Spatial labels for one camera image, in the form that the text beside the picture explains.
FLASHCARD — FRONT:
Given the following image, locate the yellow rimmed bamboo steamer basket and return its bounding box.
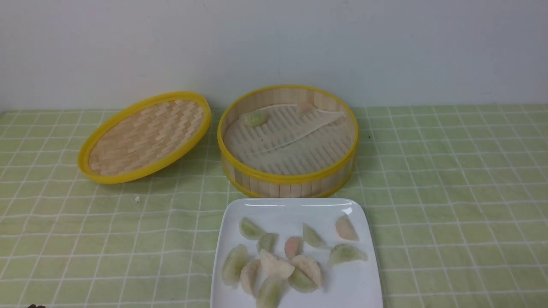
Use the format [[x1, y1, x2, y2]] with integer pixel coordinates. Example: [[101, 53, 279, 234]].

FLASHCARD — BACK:
[[217, 85, 359, 198]]

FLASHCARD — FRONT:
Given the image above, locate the green dumpling bottom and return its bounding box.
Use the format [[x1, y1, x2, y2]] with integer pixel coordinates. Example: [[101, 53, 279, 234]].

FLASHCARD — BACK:
[[256, 275, 286, 308]]

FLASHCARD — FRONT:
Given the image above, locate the large green dumpling left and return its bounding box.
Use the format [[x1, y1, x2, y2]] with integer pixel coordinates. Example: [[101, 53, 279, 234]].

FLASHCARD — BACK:
[[221, 244, 248, 287]]

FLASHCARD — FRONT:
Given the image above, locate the white dumpling right centre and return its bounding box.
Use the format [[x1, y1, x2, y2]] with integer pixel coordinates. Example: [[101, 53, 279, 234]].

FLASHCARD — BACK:
[[292, 254, 324, 287]]

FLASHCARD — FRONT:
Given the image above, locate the pink dumpling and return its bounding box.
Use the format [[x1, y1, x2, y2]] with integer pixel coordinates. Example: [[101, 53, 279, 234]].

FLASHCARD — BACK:
[[296, 101, 317, 117], [335, 214, 359, 242], [284, 236, 304, 261]]

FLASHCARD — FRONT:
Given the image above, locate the white square plate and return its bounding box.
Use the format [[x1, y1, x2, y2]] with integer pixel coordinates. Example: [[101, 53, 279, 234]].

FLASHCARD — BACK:
[[211, 198, 383, 308]]

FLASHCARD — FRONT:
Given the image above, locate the green dumpling under white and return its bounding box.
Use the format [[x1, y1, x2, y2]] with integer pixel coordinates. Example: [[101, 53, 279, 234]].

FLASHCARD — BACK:
[[287, 267, 318, 293]]

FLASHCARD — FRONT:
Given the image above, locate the white silicone steamer liner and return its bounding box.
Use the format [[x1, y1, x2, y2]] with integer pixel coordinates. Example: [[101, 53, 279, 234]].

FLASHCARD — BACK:
[[223, 104, 356, 176]]

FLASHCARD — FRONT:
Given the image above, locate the small green dumpling centre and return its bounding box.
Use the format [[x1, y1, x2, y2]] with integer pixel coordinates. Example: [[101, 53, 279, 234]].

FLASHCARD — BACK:
[[256, 232, 279, 253]]

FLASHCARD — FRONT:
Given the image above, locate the white dumpling lower left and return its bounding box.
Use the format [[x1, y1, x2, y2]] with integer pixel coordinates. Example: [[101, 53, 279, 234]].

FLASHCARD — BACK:
[[239, 258, 262, 298]]

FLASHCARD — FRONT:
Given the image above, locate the yellow rimmed bamboo steamer lid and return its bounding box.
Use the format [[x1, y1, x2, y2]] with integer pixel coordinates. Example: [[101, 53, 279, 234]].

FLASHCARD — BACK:
[[77, 92, 212, 184]]

